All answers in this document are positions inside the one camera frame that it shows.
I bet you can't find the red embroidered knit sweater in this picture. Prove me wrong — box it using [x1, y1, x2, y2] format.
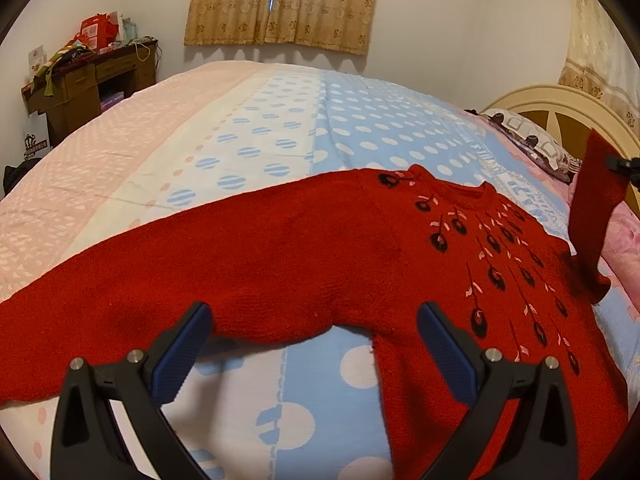
[1, 133, 628, 479]

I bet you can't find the cream wooden headboard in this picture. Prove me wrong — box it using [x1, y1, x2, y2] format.
[481, 84, 639, 161]

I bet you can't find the pink fluffy pillow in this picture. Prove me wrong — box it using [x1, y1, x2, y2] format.
[568, 172, 639, 318]

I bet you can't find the grey white patterned pillow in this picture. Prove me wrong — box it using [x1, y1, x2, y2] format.
[465, 108, 582, 184]

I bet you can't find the beige curtain at right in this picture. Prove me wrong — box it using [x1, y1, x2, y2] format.
[559, 0, 639, 132]

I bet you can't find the blue polka dot bed blanket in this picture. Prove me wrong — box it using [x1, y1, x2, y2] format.
[64, 66, 640, 480]

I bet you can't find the pink patterned bed cover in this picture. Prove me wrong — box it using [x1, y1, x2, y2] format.
[1, 62, 298, 298]

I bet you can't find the black bag on floor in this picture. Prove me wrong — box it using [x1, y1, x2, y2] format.
[2, 157, 41, 195]

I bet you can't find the white printed paper bag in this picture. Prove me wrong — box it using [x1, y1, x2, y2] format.
[24, 112, 51, 160]

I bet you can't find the beige floral window curtain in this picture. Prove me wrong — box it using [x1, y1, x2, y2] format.
[183, 0, 375, 56]

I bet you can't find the dark wooden desk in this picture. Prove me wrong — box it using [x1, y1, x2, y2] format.
[22, 38, 158, 146]

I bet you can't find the colourful cloth on desk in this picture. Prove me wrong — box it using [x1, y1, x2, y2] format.
[29, 40, 94, 96]

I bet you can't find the red gift bag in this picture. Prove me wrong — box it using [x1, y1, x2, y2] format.
[76, 14, 118, 51]

